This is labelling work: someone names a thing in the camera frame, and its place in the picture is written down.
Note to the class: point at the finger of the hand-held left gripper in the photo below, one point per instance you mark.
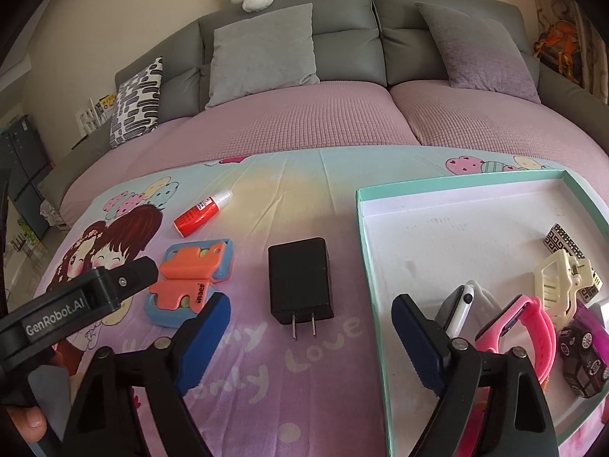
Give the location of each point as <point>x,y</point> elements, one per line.
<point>128,281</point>

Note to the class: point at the black and white patterned cushion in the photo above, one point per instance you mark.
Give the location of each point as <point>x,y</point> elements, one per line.
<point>135,104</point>

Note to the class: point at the pink sofa cover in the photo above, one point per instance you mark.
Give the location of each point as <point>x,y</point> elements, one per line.
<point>309,119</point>

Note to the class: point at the black white patterned clip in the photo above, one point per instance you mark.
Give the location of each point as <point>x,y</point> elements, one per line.
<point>561,238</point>

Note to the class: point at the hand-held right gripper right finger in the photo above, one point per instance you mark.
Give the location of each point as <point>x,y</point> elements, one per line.
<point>418,342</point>

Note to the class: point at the person's left hand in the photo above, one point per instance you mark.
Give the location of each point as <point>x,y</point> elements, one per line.
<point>28,423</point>

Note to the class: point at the printed cartoon blanket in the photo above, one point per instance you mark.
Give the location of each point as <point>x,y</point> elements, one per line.
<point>295,200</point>

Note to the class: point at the cream hair claw clip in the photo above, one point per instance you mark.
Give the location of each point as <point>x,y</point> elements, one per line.
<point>554,281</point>

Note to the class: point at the grey and purple cushion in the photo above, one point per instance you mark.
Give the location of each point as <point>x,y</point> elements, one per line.
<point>480,52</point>

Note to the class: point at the white smartwatch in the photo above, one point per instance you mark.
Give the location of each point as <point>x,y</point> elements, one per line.
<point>456,314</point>

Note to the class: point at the red glue bottle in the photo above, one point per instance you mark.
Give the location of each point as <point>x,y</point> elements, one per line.
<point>195,216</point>

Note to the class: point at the black toy car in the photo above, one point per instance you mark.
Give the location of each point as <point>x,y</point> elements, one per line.
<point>583,371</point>

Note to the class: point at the small white rack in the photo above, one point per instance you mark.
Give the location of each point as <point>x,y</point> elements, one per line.
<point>88,119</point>

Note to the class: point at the pink smartwatch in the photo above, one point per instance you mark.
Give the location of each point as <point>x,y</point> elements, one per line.
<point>533,328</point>

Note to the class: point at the light grey cushion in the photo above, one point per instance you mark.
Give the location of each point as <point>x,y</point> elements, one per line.
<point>261,52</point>

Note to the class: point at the black charger plug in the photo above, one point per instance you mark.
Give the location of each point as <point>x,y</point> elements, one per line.
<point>297,276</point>

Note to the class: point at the orange embroidered cushion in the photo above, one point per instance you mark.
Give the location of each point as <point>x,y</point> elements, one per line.
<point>559,43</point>

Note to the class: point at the purple toy car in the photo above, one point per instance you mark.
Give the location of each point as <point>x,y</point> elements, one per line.
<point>590,319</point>

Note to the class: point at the teal cardboard box lid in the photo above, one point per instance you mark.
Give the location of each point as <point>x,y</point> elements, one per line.
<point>452,247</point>

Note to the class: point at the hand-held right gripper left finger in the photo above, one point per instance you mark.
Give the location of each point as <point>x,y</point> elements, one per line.
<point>204,342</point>

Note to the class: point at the orange and blue toy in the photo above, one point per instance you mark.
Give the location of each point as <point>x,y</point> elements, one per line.
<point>185,271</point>

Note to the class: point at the grey sofa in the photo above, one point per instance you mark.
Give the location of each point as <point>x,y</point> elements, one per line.
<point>347,9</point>

